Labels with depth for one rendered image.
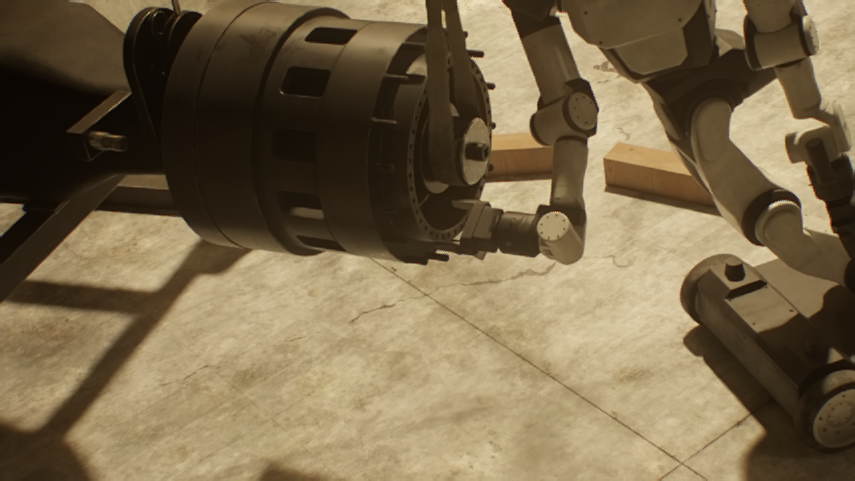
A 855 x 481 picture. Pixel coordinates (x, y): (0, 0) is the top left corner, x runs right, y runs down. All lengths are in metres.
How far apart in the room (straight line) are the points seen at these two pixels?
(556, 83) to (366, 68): 0.39
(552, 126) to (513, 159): 1.62
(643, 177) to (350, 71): 1.62
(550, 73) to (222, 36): 0.71
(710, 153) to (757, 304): 0.62
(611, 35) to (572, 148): 0.23
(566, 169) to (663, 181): 1.48
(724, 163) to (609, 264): 1.03
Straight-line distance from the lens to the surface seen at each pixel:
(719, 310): 3.61
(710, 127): 3.05
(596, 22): 2.86
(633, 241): 4.16
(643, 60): 2.92
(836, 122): 3.05
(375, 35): 2.99
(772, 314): 3.55
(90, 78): 3.40
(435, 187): 3.05
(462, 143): 2.96
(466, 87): 3.01
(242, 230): 3.11
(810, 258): 3.42
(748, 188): 3.23
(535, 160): 4.49
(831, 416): 3.42
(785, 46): 2.93
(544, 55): 2.91
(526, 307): 3.95
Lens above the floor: 2.38
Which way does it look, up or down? 33 degrees down
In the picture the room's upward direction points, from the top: 10 degrees counter-clockwise
